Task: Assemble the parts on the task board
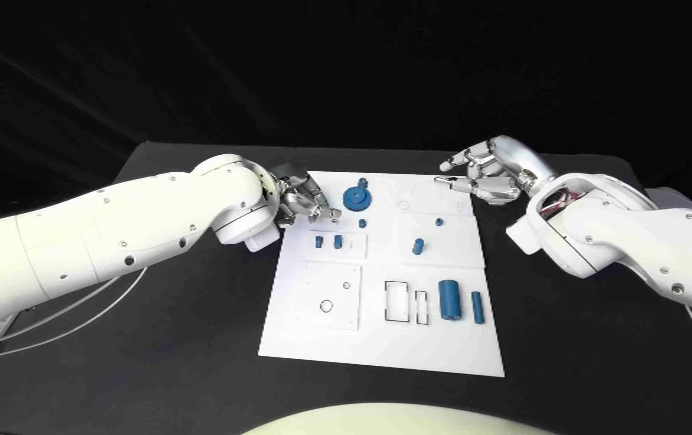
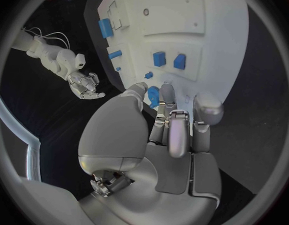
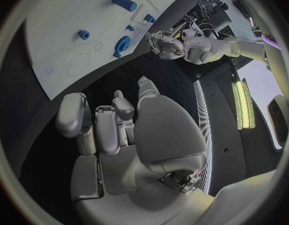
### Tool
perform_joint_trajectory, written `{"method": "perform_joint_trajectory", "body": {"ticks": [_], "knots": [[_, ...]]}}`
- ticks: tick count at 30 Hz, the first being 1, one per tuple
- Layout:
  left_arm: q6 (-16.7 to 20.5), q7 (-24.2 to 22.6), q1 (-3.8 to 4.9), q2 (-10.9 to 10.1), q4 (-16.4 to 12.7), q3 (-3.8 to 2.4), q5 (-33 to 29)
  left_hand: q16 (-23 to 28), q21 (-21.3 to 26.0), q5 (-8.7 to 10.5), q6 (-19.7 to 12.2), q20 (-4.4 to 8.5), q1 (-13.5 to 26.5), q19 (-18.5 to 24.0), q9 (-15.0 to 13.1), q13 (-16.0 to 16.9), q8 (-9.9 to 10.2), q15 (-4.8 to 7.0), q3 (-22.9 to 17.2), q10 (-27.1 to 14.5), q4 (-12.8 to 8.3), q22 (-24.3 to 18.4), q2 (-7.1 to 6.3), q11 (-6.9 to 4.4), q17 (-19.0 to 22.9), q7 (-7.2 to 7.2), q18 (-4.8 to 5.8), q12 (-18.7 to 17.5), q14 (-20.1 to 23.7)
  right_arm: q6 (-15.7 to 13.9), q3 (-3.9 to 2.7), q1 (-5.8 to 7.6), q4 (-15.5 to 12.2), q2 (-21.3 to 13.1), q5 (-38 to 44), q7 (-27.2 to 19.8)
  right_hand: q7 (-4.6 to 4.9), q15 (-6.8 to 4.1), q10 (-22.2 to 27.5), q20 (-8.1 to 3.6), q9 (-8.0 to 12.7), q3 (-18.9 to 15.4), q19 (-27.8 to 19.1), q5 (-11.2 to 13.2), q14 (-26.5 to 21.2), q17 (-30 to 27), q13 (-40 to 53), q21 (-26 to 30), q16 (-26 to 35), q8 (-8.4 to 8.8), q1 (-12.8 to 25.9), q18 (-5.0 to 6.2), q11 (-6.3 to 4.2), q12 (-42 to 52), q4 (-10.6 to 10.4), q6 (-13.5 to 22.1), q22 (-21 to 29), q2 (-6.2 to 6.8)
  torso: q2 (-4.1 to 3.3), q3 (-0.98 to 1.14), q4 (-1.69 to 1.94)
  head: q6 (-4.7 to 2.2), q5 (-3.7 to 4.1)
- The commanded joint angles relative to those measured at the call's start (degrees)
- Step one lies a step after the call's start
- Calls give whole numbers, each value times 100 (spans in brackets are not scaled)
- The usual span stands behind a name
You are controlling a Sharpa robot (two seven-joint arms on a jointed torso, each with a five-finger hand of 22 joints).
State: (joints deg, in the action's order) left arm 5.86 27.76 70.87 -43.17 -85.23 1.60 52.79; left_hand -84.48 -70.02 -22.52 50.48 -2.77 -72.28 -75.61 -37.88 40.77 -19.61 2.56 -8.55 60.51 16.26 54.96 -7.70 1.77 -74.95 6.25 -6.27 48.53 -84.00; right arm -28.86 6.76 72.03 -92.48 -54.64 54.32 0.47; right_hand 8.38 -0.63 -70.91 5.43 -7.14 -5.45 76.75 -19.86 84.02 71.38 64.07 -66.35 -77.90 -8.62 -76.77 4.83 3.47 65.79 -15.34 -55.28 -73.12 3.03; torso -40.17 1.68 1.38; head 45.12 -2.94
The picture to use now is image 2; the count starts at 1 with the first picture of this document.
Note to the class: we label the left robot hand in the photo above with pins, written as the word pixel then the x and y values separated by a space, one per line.
pixel 135 135

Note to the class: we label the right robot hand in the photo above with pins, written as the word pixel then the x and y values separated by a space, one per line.
pixel 84 84

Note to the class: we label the blue gear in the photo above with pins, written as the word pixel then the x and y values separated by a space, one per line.
pixel 153 94

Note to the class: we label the white task board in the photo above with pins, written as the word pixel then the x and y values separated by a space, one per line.
pixel 172 31

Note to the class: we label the tiny blue peg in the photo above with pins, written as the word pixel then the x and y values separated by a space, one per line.
pixel 118 68

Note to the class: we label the blue cylinder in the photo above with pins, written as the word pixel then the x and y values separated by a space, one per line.
pixel 115 54

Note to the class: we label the large blue block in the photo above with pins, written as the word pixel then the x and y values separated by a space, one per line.
pixel 105 28

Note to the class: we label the blue square block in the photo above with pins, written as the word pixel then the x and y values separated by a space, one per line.
pixel 159 59

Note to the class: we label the blue wedge block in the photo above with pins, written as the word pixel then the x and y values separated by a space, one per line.
pixel 180 62

